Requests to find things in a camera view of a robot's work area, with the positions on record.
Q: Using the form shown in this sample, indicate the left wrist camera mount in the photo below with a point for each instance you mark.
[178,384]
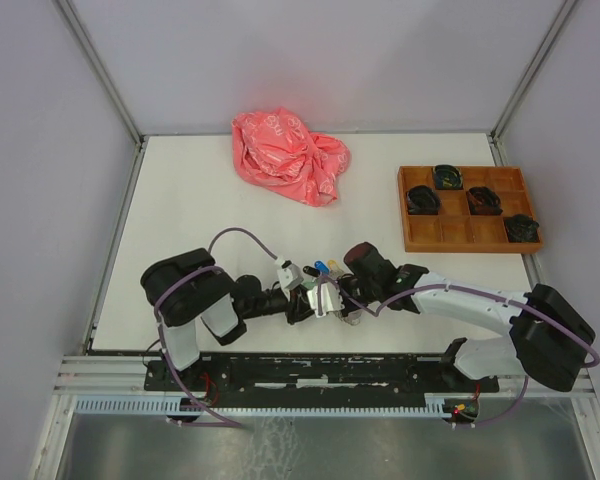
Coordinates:
[289,275]

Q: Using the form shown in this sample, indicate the black coiled item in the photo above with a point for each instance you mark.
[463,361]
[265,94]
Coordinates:
[447,177]
[521,228]
[483,201]
[422,200]

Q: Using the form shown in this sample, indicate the wooden compartment tray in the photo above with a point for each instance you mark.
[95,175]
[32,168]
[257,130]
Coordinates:
[467,209]

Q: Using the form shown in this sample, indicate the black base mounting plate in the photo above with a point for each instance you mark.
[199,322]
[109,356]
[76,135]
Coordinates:
[294,397]

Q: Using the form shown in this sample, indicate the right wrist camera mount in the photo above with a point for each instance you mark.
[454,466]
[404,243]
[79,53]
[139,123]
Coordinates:
[325,299]

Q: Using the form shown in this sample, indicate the black coiled item right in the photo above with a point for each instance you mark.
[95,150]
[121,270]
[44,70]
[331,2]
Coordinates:
[521,228]

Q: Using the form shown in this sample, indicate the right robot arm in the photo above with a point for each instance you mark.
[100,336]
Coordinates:
[537,333]

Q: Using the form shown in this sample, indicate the crumpled pink plastic bag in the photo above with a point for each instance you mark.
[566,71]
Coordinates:
[276,151]

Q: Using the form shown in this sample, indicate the black coiled item top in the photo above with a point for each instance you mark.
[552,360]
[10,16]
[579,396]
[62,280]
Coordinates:
[447,177]

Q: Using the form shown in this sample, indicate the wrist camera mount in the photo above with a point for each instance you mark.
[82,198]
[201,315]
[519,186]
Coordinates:
[325,299]
[289,275]

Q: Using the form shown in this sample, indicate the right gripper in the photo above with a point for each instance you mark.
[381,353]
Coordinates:
[348,308]

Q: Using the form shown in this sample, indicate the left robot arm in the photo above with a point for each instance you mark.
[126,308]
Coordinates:
[190,287]

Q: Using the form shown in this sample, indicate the black coiled item middle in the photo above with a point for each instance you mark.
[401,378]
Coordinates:
[483,201]

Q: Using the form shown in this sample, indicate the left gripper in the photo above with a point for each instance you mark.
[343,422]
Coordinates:
[298,305]

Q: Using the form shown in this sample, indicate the black coiled item left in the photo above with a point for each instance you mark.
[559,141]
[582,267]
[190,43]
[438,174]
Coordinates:
[422,200]

